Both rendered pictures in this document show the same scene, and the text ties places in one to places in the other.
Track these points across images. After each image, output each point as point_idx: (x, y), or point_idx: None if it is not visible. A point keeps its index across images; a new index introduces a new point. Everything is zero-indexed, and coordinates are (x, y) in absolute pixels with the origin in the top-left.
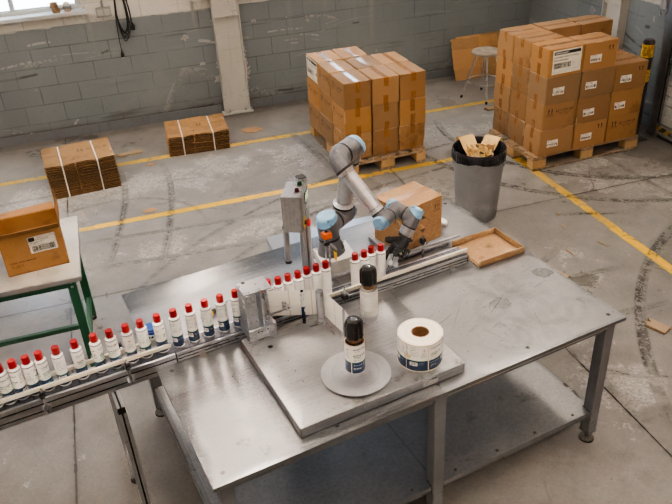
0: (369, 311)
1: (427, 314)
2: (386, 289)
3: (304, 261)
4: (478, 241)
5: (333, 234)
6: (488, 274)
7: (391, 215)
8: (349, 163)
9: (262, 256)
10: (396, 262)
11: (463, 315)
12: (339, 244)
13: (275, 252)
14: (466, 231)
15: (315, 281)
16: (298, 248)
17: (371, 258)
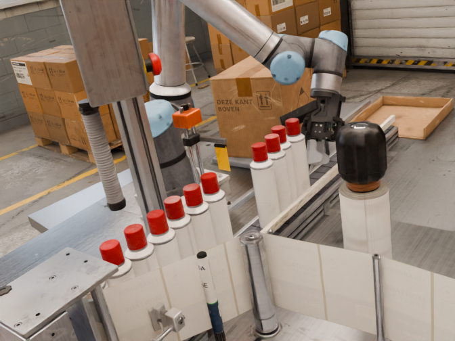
0: (382, 250)
1: (449, 226)
2: (321, 214)
3: (148, 200)
4: (376, 117)
5: (176, 143)
6: (450, 142)
7: (300, 50)
8: None
9: (32, 246)
10: (323, 154)
11: None
12: (189, 164)
13: (56, 231)
14: (344, 114)
15: (201, 231)
16: (99, 212)
17: (286, 153)
